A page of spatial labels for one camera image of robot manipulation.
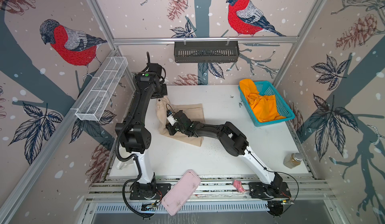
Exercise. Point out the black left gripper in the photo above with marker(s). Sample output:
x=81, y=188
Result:
x=164, y=91

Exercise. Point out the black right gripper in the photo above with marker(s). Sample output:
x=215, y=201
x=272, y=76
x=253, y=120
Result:
x=173, y=129

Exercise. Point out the beige drawstring shorts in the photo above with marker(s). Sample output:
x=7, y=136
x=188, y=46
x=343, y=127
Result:
x=193, y=113

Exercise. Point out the orange shorts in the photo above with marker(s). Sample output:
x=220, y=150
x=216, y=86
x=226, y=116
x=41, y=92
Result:
x=264, y=108

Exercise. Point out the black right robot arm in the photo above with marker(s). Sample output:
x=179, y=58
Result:
x=232, y=140

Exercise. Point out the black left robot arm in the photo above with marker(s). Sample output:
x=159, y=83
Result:
x=133, y=139

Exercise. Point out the white mug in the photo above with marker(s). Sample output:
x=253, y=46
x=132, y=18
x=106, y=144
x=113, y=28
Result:
x=121, y=163

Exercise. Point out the pink flat case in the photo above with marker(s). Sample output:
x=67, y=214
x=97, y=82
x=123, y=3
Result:
x=180, y=193

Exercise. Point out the small pink crumpled object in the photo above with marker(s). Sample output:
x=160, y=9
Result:
x=238, y=186

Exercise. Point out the teal plastic basket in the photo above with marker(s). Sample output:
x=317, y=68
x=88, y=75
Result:
x=265, y=88

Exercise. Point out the glass jar brown contents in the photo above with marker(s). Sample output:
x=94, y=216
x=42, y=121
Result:
x=293, y=160

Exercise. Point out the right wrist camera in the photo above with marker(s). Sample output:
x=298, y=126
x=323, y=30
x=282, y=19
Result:
x=170, y=117

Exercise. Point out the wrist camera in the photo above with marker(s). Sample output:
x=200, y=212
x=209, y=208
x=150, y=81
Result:
x=170, y=117
x=156, y=68

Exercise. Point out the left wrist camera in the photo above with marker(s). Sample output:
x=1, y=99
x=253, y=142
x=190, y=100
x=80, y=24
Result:
x=156, y=68

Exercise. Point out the black hanging wire basket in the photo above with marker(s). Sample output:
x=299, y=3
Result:
x=206, y=52

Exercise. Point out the aluminium horizontal frame bar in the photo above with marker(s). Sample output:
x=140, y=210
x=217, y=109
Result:
x=152, y=41

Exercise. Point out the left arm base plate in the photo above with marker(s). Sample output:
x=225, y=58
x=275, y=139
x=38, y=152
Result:
x=149, y=191

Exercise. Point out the white wire mesh shelf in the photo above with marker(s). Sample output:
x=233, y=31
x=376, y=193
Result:
x=98, y=98

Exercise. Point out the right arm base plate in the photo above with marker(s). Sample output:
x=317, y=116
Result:
x=259, y=190

